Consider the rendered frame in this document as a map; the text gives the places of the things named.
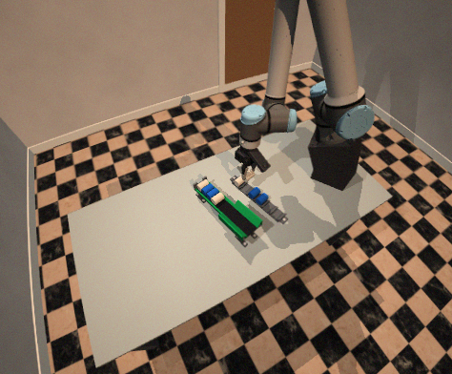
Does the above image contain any blue plastic bar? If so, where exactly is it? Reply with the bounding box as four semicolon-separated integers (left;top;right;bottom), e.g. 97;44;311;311
201;183;215;196
206;188;219;200
248;187;260;198
256;193;268;205

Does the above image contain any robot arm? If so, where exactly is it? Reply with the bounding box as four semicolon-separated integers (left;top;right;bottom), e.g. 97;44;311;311
239;0;375;173

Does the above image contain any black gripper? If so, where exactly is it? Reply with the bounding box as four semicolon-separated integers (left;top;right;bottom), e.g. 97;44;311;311
235;145;256;180

